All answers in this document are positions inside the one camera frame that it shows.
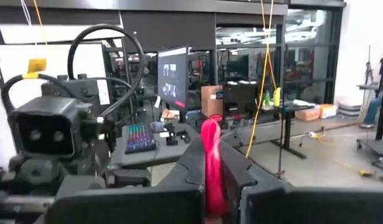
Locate black flat computer monitor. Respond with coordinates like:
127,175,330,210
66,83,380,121
157,46,189,124

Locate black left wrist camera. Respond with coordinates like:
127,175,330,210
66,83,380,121
9,95,93,156

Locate orange box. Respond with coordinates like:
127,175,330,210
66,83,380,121
295,107,321,122
319,103,338,119

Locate yellow hanging cable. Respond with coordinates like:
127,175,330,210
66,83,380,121
245,0,273,159
267,46,278,91

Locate yellow-green bottle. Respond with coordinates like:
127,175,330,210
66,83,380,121
273,87,282,108

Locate black equipment cart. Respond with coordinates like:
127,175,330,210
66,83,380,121
356,48,383,170

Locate pink artificial tulip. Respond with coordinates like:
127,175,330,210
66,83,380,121
200,119,230,224

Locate white flat object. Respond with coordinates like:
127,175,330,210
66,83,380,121
293,99,316,108

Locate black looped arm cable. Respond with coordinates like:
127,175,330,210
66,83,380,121
67,24,146,121

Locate small black device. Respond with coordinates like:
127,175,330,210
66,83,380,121
177,129,192,144
164,122,179,147

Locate black equipment case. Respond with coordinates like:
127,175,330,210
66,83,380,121
224,81,260,123

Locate black side table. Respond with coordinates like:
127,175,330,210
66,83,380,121
261,102,315,159

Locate thin yellow cord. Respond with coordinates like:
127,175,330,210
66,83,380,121
33,0,48,45

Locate rainbow backlit keyboard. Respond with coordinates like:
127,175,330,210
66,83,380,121
125,123,157,155

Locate person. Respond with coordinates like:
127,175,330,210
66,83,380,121
284,60,303,82

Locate brown cardboard box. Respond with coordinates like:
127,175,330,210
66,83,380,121
201,85,224,118

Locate yellow paper tag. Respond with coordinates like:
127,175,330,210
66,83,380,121
27,58,48,74

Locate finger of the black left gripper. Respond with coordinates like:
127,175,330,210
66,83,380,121
55,175,106,197
11,155,72,187

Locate black cable with yellow tape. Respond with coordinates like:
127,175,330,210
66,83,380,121
0,73,73,114

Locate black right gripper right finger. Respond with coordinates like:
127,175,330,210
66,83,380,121
220,141,383,224

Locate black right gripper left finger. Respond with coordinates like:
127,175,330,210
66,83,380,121
44,136,207,224

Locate white whiteboard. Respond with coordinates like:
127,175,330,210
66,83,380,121
0,42,110,104

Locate grey desk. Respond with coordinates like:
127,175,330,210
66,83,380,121
111,123,201,168

